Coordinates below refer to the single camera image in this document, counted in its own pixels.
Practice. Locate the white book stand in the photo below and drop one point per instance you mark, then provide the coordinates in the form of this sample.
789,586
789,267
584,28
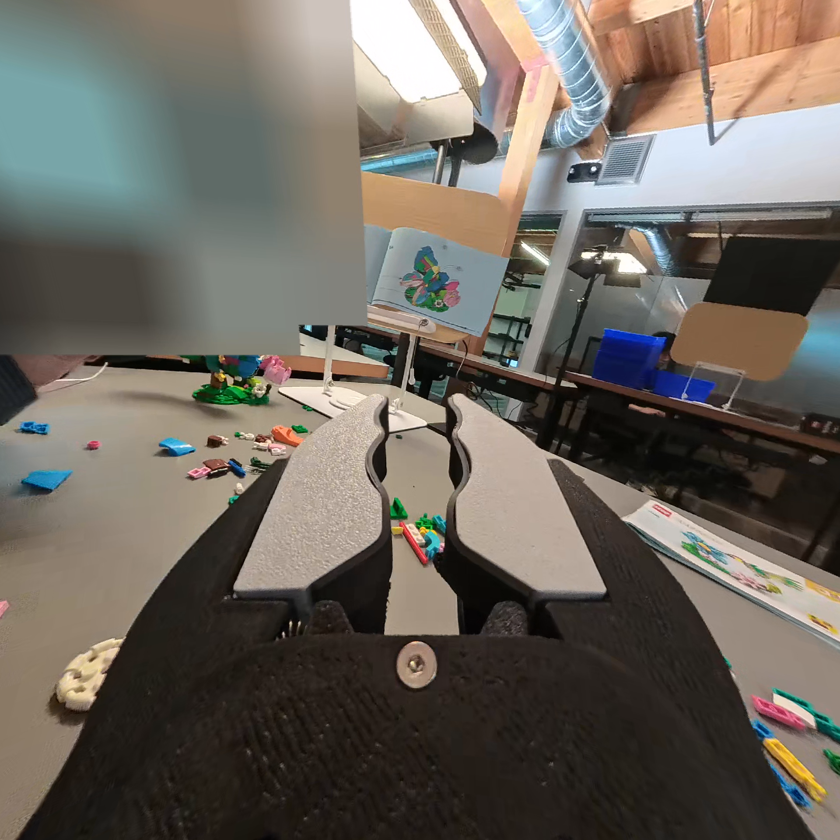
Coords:
348,400

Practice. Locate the grey wall vent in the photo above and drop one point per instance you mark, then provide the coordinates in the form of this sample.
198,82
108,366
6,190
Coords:
625,159

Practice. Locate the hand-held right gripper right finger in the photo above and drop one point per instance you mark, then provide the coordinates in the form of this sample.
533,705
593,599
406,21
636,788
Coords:
518,512

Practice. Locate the black light stand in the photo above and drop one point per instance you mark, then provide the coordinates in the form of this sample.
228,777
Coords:
587,308

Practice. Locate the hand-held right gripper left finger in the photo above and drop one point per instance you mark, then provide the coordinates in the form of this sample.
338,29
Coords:
321,505

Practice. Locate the tan rounded board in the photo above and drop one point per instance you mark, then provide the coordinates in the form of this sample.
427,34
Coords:
738,341

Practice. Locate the small blue lego piece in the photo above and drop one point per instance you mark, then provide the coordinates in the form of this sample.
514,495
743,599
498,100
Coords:
34,428

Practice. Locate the cluster of small lego pieces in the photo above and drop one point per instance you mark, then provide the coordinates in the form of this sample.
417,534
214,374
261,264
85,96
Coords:
249,453

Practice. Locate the heap of colourful lego pieces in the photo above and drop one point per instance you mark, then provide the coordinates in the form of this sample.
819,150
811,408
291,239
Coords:
417,531

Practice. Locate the lego flower model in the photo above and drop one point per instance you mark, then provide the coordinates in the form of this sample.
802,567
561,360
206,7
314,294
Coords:
233,384

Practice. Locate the ceiling light fixture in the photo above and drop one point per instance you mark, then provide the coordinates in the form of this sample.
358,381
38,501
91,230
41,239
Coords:
420,46

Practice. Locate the long wooden table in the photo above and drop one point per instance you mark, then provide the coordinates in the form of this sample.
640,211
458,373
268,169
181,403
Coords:
722,420

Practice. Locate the lego instruction booklet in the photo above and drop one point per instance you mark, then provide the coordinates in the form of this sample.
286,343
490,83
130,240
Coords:
722,564

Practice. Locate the pile of mixed lego pieces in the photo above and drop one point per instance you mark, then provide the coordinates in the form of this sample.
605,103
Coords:
794,741

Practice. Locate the stack of blue bins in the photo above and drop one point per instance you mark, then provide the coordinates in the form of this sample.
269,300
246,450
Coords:
623,354

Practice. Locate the butterfly picture sheet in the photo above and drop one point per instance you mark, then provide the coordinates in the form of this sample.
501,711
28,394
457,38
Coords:
433,275

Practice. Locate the white round lattice lego piece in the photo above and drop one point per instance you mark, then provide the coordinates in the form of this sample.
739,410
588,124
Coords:
82,676

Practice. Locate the clear board stand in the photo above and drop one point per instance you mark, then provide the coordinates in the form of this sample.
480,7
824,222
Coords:
712,387

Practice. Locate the black screen panel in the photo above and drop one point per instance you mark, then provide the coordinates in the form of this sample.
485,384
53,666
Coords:
774,275

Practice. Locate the blue plastic bin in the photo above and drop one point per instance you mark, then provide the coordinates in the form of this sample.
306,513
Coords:
682,387

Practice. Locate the blue curved lego piece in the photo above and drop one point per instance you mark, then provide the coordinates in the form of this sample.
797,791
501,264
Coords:
176,447

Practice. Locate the black security camera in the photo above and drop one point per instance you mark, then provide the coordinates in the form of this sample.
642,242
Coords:
583,170

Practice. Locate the wooden stand backboard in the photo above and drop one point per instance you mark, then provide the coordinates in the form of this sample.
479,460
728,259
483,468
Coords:
426,203

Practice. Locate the silver ventilation duct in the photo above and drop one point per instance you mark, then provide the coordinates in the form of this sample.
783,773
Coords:
571,65

